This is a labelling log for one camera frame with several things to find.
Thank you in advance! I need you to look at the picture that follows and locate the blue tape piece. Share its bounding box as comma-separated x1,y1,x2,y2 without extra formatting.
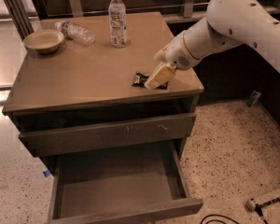
43,170,51,177

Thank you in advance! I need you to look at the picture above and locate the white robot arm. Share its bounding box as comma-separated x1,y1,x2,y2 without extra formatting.
145,0,280,89

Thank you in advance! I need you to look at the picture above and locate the upright clear water bottle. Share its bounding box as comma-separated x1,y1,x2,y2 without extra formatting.
108,0,127,48

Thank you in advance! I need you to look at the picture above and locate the small floor bracket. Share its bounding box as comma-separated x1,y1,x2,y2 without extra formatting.
247,91,261,107

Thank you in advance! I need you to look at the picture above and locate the black rxbar chocolate wrapper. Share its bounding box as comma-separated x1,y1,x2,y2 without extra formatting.
132,72,168,90

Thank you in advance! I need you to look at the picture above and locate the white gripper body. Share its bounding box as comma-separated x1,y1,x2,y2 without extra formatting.
165,31,199,70

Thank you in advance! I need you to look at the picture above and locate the open wooden drawer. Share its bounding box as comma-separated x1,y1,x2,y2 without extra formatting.
20,112,196,157
48,141,203,224

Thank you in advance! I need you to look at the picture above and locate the lower open wooden drawer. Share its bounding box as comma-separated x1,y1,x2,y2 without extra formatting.
48,141,203,224

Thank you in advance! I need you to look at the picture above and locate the black floor cable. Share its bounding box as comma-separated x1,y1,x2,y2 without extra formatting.
200,214,241,224

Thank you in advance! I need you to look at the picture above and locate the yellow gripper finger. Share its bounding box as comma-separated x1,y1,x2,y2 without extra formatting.
145,63,176,89
154,45,168,63

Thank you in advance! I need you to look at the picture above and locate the white robot base leg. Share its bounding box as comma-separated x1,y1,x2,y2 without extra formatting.
245,188,280,211

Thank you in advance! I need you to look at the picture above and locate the upper open wooden drawer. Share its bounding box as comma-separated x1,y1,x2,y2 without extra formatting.
20,112,196,157

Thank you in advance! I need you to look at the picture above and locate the brown wooden drawer cabinet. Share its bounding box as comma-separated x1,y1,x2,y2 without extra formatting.
3,12,203,171

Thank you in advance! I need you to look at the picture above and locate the beige ceramic bowl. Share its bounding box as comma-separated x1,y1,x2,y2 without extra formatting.
23,29,64,54

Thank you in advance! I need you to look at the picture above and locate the lying clear water bottle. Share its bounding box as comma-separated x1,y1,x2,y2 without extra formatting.
55,21,95,46

